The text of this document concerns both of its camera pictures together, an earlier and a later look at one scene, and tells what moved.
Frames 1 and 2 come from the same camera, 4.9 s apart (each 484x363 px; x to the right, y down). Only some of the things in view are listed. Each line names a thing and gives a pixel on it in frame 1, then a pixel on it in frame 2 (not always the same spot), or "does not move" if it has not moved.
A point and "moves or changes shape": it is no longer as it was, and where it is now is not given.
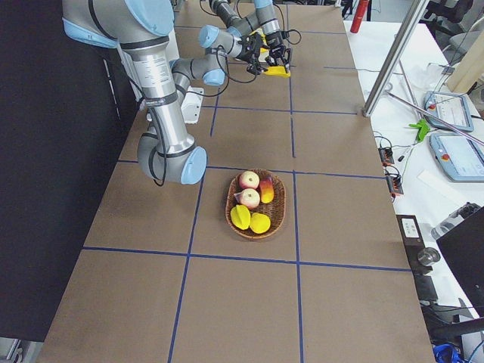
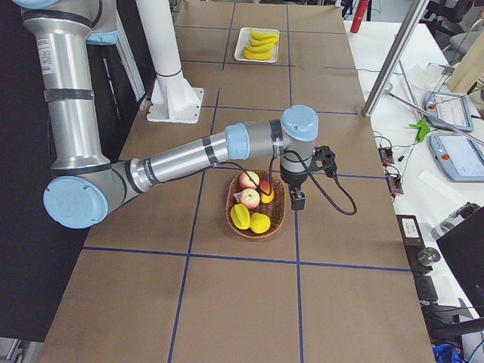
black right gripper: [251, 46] -> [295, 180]
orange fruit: [267, 190] does not move
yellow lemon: [259, 223] does not move
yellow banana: [277, 70] moves or changes shape
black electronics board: [386, 155] does not move
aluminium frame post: [416, 13] does not move
